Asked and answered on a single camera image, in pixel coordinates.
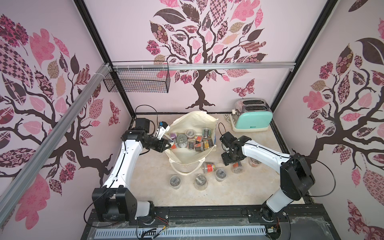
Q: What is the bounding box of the red label jar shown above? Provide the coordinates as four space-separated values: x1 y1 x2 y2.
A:
232 162 244 174
202 162 216 174

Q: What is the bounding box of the pink label seed jar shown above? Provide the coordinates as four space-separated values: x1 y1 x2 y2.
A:
249 158 262 168

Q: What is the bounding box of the clear seed jar dark lid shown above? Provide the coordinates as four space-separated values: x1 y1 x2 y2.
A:
215 168 228 182

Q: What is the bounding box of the cream canvas tote bag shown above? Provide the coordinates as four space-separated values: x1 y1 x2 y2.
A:
165 111 218 176

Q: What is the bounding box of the clear seed jar grey lid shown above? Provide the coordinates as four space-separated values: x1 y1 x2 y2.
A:
169 175 182 190

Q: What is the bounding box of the clear seed jar striped lid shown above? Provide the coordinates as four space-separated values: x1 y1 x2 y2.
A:
194 174 208 191

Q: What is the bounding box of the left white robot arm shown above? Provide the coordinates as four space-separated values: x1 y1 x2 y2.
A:
91 118 171 223

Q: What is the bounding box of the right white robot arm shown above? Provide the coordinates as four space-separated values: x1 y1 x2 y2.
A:
220 132 319 222

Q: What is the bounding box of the green label seed jar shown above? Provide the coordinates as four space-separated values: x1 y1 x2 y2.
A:
202 128 212 139

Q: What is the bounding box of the purple label small jar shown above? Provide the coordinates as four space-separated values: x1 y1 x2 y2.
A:
169 133 178 141

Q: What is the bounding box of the silver tin can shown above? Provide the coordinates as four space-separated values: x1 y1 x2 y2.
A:
176 134 188 148

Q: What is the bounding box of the mint green toaster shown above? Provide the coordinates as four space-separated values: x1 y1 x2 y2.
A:
230 98 273 132

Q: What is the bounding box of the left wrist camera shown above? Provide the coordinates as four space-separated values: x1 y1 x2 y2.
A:
155 121 170 140

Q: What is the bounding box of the black wire basket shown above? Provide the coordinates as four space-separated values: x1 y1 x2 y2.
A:
104 60 171 93

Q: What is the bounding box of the aluminium rail back wall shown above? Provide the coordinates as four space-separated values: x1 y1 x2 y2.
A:
113 62 296 71

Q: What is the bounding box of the aluminium rail wall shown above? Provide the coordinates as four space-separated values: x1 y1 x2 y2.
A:
1 63 111 224
113 62 296 71

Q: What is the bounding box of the white slotted cable duct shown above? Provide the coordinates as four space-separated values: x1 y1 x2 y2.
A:
93 226 267 240

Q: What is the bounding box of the black base frame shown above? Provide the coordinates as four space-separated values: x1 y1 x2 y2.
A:
81 204 340 240

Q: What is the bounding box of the aluminium rail left wall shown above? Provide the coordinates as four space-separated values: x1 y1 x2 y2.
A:
1 63 111 224

